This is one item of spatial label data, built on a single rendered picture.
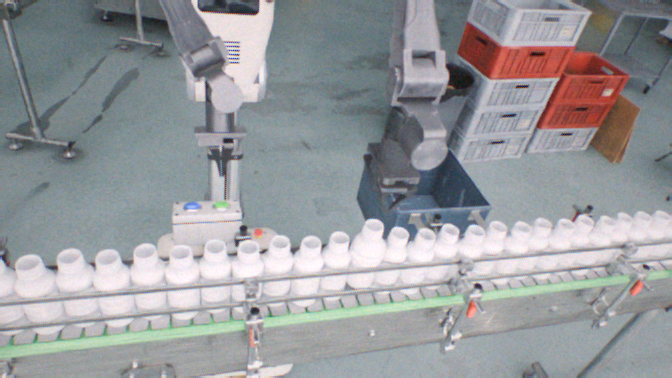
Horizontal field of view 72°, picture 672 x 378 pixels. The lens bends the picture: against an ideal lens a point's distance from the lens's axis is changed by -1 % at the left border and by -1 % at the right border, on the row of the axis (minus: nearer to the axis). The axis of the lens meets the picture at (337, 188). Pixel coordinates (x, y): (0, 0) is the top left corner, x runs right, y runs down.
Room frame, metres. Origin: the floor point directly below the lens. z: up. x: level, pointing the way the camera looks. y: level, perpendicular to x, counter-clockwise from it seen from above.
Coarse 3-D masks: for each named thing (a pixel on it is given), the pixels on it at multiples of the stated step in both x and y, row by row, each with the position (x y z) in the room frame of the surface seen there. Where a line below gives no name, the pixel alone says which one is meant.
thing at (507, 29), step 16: (480, 0) 3.08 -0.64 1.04; (496, 0) 2.96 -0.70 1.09; (512, 0) 3.28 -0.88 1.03; (528, 0) 3.35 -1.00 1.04; (544, 0) 3.41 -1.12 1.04; (560, 0) 3.30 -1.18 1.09; (480, 16) 3.04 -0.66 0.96; (496, 16) 2.92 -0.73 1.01; (512, 16) 2.81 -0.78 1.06; (528, 16) 2.85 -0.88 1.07; (544, 16) 2.90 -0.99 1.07; (560, 16) 2.97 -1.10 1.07; (576, 16) 3.04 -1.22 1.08; (496, 32) 2.88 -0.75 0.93; (512, 32) 2.81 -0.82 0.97; (528, 32) 2.88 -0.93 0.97; (544, 32) 2.94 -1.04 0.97; (560, 32) 3.00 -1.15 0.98; (576, 32) 3.06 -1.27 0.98
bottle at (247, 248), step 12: (252, 240) 0.60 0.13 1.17; (240, 252) 0.57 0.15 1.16; (252, 252) 0.59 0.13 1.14; (240, 264) 0.56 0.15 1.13; (252, 264) 0.56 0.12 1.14; (240, 276) 0.55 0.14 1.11; (252, 276) 0.55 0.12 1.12; (240, 288) 0.55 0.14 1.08; (240, 300) 0.55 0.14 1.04; (240, 312) 0.55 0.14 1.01
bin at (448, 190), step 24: (432, 168) 1.40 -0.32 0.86; (456, 168) 1.34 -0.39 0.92; (360, 192) 1.29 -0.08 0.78; (432, 192) 1.42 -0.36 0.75; (456, 192) 1.30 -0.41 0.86; (480, 192) 1.20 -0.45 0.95; (384, 216) 1.09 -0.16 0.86; (408, 216) 1.04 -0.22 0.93; (432, 216) 1.06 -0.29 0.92; (456, 216) 1.10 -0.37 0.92; (480, 216) 1.13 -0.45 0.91
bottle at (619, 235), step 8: (616, 216) 0.92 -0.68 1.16; (624, 216) 0.93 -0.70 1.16; (616, 224) 0.90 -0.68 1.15; (624, 224) 0.90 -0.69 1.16; (616, 232) 0.90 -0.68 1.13; (624, 232) 0.90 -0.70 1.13; (616, 240) 0.88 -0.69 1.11; (624, 240) 0.89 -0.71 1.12; (600, 256) 0.89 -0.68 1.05; (608, 256) 0.88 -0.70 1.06
